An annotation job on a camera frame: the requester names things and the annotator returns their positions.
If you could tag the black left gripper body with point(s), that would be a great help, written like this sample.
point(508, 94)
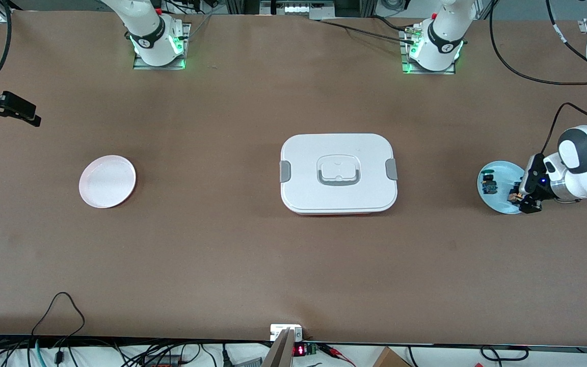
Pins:
point(539, 193)

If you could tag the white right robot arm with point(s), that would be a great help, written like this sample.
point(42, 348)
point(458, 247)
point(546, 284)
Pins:
point(145, 30)

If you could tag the blue switch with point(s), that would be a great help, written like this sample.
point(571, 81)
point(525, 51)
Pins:
point(489, 184)

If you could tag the small black brown component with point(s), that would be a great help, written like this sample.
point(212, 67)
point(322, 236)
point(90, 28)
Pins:
point(514, 197)

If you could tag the cardboard box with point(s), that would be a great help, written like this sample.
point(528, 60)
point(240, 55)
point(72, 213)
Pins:
point(390, 359)

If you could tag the grey aluminium bar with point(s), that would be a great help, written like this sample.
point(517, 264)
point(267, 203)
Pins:
point(279, 354)

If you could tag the red probe clip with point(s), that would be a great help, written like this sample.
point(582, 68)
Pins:
point(331, 349)

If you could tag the light blue round plate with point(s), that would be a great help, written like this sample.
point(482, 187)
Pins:
point(505, 176)

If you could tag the white bracket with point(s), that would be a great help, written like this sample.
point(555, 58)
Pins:
point(279, 331)

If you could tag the white lunch box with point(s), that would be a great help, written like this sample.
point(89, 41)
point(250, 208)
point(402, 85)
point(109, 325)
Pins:
point(303, 153)

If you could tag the red digit display module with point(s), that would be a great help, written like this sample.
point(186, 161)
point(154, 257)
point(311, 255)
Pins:
point(299, 350)

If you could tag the white power strip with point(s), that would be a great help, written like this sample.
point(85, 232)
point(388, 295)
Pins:
point(298, 8)

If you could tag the pink round plate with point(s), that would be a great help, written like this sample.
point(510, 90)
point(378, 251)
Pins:
point(107, 181)

